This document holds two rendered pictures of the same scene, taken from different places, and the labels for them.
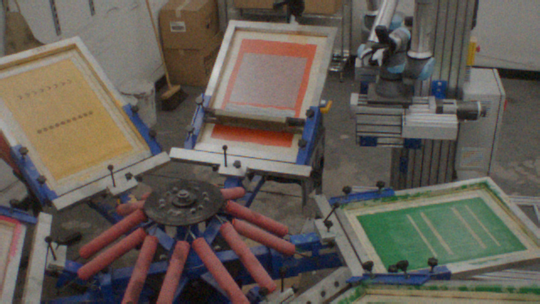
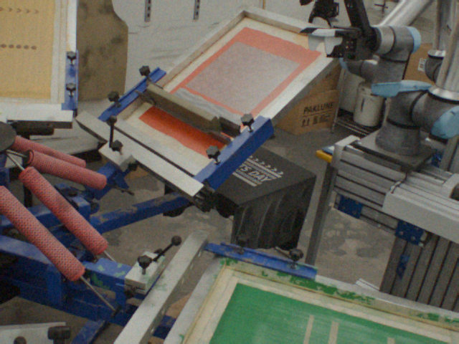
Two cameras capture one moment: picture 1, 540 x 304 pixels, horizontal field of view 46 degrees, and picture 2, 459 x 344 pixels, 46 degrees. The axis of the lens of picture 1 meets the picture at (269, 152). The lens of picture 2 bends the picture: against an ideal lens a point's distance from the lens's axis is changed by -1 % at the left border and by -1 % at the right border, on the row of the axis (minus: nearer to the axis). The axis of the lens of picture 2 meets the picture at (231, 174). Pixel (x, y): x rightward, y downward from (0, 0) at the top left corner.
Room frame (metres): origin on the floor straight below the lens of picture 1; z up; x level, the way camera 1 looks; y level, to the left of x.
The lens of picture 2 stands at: (1.10, -0.82, 1.92)
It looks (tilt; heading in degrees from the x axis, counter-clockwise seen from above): 26 degrees down; 23
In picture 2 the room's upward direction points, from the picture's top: 8 degrees clockwise
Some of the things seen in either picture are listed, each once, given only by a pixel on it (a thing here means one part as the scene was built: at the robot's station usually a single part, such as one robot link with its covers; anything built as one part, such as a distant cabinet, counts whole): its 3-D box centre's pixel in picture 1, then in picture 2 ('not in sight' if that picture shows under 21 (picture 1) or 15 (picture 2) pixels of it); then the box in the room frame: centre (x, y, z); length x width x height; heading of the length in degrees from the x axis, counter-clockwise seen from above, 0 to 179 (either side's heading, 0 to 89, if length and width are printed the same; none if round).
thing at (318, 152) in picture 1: (308, 171); (266, 220); (2.94, -0.21, 0.79); 0.46 x 0.09 x 0.33; 161
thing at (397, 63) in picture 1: (393, 58); (384, 74); (2.64, -0.57, 1.56); 0.11 x 0.08 x 0.11; 55
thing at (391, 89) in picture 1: (390, 83); (400, 132); (2.93, -0.63, 1.31); 0.15 x 0.15 x 0.10
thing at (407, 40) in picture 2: (398, 39); (397, 41); (2.64, -0.59, 1.65); 0.11 x 0.08 x 0.09; 145
